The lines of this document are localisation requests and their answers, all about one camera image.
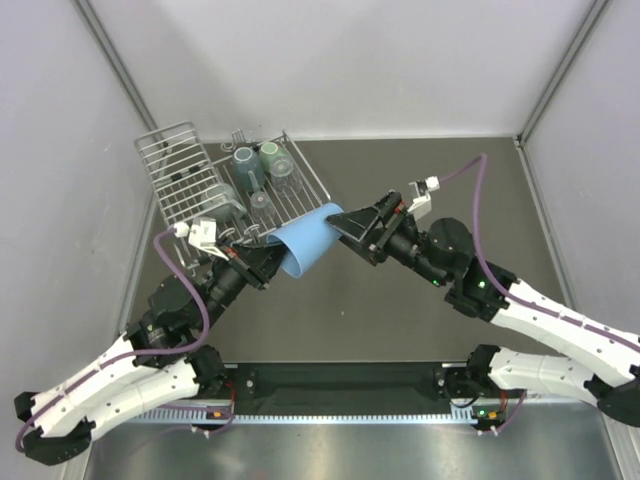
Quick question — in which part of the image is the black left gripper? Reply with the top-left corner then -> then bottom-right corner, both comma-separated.
195,235 -> 293,332

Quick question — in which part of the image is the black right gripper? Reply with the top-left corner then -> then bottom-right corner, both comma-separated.
326,190 -> 449,287

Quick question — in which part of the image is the clear wine glass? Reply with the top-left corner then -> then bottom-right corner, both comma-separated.
250,190 -> 276,223

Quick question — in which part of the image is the blue plastic cup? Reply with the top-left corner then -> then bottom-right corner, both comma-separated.
266,203 -> 343,278

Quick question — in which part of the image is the clear glass tumbler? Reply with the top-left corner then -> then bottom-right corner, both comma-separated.
269,156 -> 302,197

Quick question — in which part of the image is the blue-grey ceramic mug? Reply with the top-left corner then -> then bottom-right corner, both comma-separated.
232,147 -> 266,194

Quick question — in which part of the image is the green teal mug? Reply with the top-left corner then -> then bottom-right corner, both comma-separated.
259,142 -> 281,173

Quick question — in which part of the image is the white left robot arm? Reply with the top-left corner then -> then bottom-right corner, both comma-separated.
14,229 -> 287,466

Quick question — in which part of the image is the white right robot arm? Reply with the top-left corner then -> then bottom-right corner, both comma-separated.
326,191 -> 639,427

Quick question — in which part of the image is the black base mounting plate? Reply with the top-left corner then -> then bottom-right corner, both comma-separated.
168,360 -> 521,415

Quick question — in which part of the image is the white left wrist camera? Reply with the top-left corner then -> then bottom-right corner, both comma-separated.
172,217 -> 222,256

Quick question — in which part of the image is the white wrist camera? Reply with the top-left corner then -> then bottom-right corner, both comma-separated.
408,176 -> 440,220
172,217 -> 222,256

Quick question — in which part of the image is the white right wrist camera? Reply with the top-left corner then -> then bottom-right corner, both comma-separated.
408,176 -> 440,220

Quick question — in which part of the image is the metal wire dish rack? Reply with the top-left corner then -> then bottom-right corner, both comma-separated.
134,122 -> 341,278

